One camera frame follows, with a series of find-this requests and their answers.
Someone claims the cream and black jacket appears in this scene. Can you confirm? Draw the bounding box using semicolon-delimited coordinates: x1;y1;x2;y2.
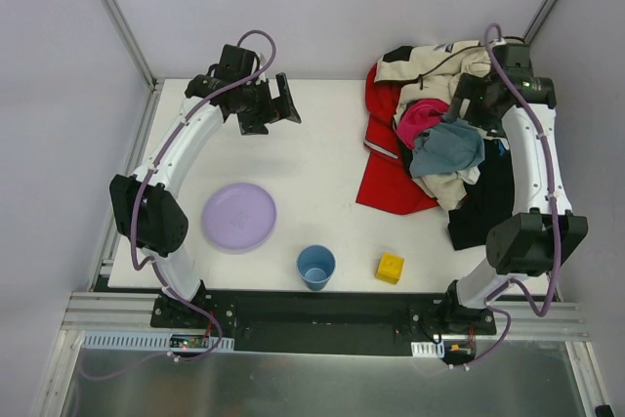
365;40;490;211

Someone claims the grey-blue cloth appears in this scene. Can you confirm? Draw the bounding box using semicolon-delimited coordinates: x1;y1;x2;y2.
409;121;485;178

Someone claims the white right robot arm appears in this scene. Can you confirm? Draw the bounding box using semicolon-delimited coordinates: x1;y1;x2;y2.
435;74;588;332

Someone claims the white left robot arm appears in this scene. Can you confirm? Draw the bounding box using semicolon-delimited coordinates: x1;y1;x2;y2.
109;73;301;301

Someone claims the red cloth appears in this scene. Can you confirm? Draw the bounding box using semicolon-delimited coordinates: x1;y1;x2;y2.
356;66;438;216

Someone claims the purple plastic plate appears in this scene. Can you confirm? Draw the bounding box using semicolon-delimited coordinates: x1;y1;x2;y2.
200;183;277;254

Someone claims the black printed t-shirt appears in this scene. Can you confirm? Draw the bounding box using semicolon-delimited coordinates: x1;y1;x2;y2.
447;140;514;251

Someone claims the blue plastic cup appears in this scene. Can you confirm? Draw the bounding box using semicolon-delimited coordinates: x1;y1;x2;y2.
296;245;336;292

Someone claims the yellow toy cube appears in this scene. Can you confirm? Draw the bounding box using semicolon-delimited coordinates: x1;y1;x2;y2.
375;253;404;284

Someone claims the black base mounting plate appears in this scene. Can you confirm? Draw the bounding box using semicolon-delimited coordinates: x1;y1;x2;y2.
150;289;496;356

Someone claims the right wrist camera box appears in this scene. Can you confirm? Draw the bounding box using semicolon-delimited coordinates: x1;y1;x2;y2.
493;43;532;73

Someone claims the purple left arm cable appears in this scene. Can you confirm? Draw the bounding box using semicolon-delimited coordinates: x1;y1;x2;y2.
77;29;278;382

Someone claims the left aluminium frame post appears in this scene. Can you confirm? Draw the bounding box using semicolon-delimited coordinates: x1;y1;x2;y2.
100;0;157;91

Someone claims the aluminium front rail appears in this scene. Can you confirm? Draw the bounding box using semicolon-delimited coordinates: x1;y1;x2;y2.
62;290;590;342

